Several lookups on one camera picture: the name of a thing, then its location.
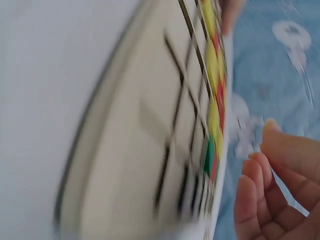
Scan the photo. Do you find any person's right hand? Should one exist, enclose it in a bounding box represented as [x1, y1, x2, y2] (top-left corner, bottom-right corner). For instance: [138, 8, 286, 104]
[234, 118, 320, 240]

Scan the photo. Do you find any cream game board with coloured diamonds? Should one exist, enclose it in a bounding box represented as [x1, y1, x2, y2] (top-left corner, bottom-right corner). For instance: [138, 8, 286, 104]
[53, 0, 235, 240]

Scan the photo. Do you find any person's left hand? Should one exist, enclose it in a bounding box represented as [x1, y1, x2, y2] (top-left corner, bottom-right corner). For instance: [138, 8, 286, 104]
[219, 0, 248, 36]

